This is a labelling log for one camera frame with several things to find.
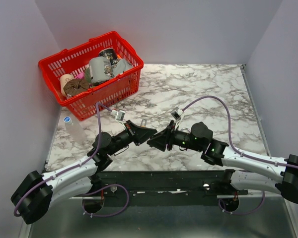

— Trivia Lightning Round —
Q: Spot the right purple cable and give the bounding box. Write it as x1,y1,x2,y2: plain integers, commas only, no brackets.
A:
181,96,298,173

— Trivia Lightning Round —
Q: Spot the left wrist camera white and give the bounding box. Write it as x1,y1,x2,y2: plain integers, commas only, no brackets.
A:
111,109,126,122

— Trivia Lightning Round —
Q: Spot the beige cup in basket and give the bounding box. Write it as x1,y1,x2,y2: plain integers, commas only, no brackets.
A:
60,74,74,97

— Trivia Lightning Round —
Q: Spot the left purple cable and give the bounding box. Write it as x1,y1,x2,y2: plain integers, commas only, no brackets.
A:
13,102,115,217

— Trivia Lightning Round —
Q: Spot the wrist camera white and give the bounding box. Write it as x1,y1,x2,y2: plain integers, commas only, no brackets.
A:
171,107,184,124
111,109,126,122

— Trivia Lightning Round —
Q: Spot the clear plastic water bottle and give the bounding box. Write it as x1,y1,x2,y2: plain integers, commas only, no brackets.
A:
64,116,87,144

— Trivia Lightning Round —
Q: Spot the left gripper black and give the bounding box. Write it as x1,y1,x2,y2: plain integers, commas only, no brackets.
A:
107,120,157,156

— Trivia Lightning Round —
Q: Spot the grey cloth in basket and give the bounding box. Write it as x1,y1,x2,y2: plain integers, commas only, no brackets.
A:
112,59,133,77

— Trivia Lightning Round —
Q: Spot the purple cable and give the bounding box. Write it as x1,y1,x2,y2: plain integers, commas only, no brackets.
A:
181,96,298,173
13,102,115,217

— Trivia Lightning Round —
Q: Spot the pink item in basket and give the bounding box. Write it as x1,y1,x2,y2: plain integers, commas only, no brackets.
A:
74,72,85,79

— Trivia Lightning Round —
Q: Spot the black can in basket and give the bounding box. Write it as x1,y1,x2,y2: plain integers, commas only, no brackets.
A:
98,48,120,66

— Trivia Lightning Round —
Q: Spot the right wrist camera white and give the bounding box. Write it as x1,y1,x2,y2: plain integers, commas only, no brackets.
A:
171,107,184,124

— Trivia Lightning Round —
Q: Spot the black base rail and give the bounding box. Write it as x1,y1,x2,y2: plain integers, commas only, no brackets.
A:
72,170,249,208

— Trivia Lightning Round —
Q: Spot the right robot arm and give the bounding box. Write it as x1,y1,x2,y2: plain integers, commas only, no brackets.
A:
147,121,298,204

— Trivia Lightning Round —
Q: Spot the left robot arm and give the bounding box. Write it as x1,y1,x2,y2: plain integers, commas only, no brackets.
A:
10,120,157,224

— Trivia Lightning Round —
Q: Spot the red plastic shopping basket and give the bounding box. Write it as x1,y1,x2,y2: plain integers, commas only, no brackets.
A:
38,31,144,121

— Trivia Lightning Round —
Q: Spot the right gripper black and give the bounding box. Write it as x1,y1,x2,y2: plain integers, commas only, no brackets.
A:
147,119,203,152

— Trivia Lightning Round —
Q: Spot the grey printed cloth roll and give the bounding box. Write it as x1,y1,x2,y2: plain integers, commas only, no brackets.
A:
89,57,113,85

